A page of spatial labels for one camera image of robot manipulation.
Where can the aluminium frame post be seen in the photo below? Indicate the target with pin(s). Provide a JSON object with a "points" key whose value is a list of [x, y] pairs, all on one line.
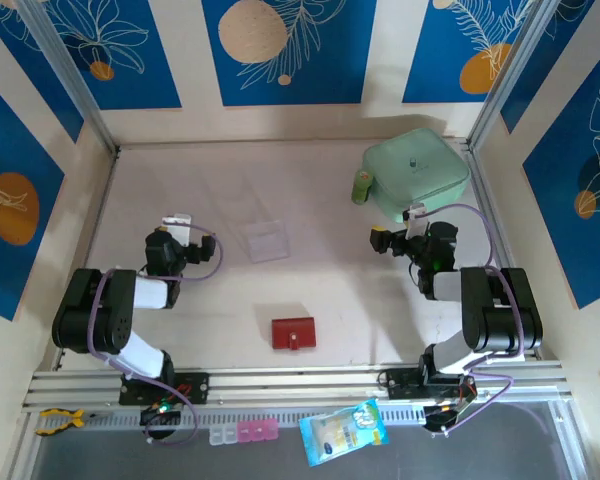
{"points": [[67, 65], [510, 65]]}

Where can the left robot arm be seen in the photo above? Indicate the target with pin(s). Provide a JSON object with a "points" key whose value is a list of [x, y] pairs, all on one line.
{"points": [[105, 310]]}

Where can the aluminium front rail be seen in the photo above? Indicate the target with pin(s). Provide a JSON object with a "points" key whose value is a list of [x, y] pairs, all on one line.
{"points": [[290, 385]]}

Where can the blue snack packet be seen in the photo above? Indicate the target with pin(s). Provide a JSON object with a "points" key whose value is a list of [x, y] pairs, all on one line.
{"points": [[340, 435]]}

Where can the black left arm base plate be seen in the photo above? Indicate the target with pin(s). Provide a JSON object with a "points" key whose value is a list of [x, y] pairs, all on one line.
{"points": [[195, 387]]}

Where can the small green bottle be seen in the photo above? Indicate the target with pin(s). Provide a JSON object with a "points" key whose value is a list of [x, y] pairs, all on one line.
{"points": [[361, 190]]}

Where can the red card holder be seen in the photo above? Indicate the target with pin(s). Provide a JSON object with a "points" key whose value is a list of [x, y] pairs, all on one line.
{"points": [[282, 332]]}

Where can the clear pill box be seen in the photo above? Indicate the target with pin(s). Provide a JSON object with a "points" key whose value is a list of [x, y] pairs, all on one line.
{"points": [[222, 436]]}

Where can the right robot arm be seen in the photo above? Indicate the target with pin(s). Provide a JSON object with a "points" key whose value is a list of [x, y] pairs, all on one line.
{"points": [[500, 310]]}

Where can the pink pill box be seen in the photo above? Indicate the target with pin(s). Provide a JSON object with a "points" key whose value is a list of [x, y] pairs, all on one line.
{"points": [[257, 431]]}

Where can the mint green zip pouch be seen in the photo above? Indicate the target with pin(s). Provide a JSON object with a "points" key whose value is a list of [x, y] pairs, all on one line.
{"points": [[415, 175]]}

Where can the aluminium side rail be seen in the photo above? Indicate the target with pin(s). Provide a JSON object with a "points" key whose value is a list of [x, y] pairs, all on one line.
{"points": [[97, 220], [480, 170]]}

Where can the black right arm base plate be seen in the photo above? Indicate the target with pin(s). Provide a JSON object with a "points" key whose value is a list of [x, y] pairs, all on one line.
{"points": [[400, 385]]}

